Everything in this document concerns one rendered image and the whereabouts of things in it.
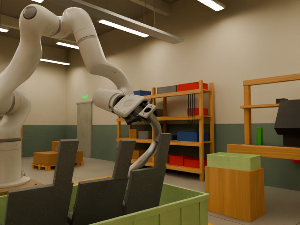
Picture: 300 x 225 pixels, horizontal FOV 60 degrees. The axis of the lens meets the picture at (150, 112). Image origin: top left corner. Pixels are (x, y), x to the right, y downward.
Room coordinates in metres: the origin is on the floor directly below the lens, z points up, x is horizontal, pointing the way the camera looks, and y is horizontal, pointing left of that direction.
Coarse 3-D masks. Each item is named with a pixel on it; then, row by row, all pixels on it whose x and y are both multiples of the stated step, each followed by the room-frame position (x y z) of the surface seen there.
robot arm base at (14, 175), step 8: (0, 144) 1.10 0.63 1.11; (8, 144) 1.11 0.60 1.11; (16, 144) 1.14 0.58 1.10; (0, 152) 1.10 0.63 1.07; (8, 152) 1.11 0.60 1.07; (16, 152) 1.14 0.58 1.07; (0, 160) 1.10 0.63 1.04; (8, 160) 1.11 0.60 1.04; (16, 160) 1.14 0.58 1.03; (0, 168) 1.10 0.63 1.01; (8, 168) 1.11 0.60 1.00; (16, 168) 1.14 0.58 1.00; (0, 176) 1.10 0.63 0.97; (8, 176) 1.11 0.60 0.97; (16, 176) 1.14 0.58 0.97; (24, 176) 1.24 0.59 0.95; (0, 184) 1.10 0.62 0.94; (8, 184) 1.09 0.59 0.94; (16, 184) 1.10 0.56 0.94
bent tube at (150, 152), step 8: (152, 104) 0.87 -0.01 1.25; (144, 112) 0.86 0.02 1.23; (152, 112) 0.85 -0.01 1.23; (152, 120) 0.87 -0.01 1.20; (152, 128) 0.91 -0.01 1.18; (160, 128) 0.90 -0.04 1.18; (152, 144) 0.92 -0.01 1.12; (152, 152) 0.91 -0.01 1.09; (144, 160) 0.90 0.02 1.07; (136, 168) 0.88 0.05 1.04
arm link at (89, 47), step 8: (80, 40) 1.02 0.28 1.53; (88, 40) 1.02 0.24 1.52; (96, 40) 1.04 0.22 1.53; (80, 48) 1.03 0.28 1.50; (88, 48) 1.02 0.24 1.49; (96, 48) 1.02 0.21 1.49; (88, 56) 1.02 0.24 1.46; (96, 56) 1.02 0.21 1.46; (104, 56) 1.06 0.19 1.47; (88, 64) 1.02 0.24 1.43; (96, 64) 1.02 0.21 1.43; (104, 64) 1.03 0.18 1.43; (96, 72) 1.04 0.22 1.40; (104, 72) 1.05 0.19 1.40; (112, 72) 1.06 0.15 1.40; (120, 72) 1.07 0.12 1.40; (112, 80) 1.11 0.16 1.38; (120, 80) 1.08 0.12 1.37; (128, 80) 1.08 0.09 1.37; (120, 88) 1.09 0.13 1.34; (128, 88) 1.07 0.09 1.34
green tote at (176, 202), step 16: (176, 192) 0.97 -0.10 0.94; (192, 192) 0.91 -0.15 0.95; (0, 208) 0.83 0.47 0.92; (160, 208) 0.73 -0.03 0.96; (176, 208) 0.77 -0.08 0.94; (192, 208) 0.82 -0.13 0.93; (96, 224) 0.60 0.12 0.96; (112, 224) 0.63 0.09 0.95; (128, 224) 0.66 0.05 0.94; (144, 224) 0.69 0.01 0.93; (160, 224) 0.73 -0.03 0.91; (176, 224) 0.77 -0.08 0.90; (192, 224) 0.82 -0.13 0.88
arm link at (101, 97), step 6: (96, 90) 1.07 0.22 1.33; (102, 90) 1.05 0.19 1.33; (108, 90) 1.04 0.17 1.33; (114, 90) 1.05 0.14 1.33; (120, 90) 1.06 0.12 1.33; (96, 96) 1.04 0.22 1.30; (102, 96) 1.02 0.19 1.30; (108, 96) 0.99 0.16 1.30; (96, 102) 1.05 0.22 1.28; (102, 102) 1.01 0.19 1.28; (108, 102) 0.98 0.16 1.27; (102, 108) 1.06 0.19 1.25; (108, 108) 0.99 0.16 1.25
